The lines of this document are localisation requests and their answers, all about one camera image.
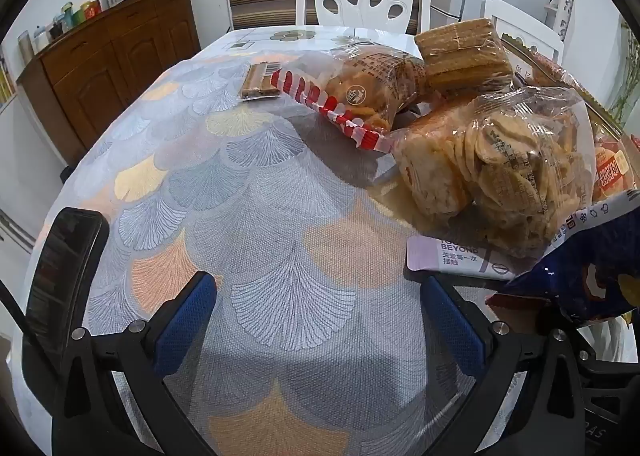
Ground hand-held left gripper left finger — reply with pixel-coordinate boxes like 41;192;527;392
50;271;218;456

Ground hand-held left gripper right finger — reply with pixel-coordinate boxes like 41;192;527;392
421;276;590;456

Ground purple white sachet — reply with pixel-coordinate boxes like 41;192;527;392
406;235;516;282

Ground blue snack bag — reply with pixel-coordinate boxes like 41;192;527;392
485;189;640;324

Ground clear rice cracker bag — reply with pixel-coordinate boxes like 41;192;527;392
390;86;596;257

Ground orange red label packet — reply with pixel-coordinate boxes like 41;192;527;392
592;136;640;202

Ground small wafer packet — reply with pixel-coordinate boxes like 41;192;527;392
239;61;286;100

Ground red striped cracker bag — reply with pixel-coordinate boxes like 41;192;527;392
270;47;428;152

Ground large wafer packet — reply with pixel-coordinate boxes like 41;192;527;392
414;19;515;97

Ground brown glass plate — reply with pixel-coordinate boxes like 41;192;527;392
500;34;640;147

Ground black phone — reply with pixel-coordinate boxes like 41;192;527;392
24;207;110;352

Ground wooden cabinet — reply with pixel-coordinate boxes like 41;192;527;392
17;0;202;169

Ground white carved shelf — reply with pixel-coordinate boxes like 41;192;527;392
547;0;576;44

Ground plant wall decal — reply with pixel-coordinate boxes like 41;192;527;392
607;19;640;122

